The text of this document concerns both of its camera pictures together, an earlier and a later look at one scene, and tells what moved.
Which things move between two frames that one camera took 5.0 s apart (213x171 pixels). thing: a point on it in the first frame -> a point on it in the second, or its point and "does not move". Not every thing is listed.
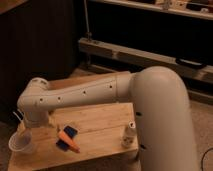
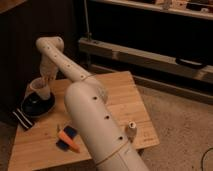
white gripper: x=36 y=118 -> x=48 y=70
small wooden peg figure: x=129 y=139 does not move
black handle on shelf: x=190 y=62 does not move
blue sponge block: x=70 y=132 does not move
